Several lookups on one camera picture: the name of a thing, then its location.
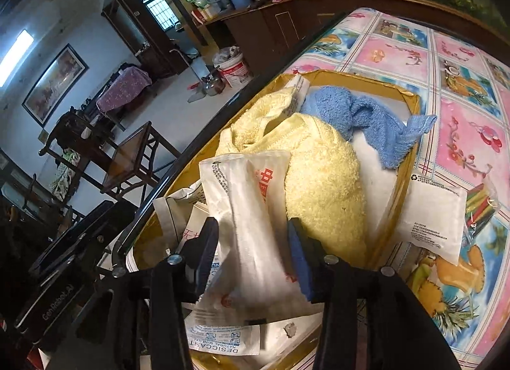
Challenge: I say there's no white long red-lettered packet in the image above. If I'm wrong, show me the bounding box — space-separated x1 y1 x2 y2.
192 151 322 326

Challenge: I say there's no yellow terry towel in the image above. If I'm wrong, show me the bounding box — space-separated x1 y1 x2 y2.
216 87 367 267

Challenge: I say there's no white desiccant sachet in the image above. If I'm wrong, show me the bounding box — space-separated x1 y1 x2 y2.
184 315 260 356

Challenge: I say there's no white flat pouch recycling mark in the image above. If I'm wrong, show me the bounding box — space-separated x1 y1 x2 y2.
395 173 467 265

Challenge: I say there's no white plastic bucket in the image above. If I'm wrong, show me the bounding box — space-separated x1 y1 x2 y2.
212 45 252 88

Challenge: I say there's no dark wooden chair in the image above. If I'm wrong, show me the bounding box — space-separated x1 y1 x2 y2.
39 108 181 201

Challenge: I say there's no metal kettle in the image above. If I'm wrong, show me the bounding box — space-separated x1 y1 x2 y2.
201 69 226 96

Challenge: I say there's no white foam tray yellow tape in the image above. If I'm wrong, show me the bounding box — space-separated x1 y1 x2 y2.
124 68 424 370

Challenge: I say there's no clear bag of coloured sticks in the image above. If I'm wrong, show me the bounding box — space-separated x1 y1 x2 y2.
464 177 499 238

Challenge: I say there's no framed wall picture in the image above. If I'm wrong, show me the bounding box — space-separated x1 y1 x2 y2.
22 43 89 127

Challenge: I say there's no colourful patterned tablecloth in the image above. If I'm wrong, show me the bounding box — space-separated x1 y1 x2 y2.
289 8 509 369

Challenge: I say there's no blue terry towel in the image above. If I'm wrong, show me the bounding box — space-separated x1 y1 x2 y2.
300 86 437 170

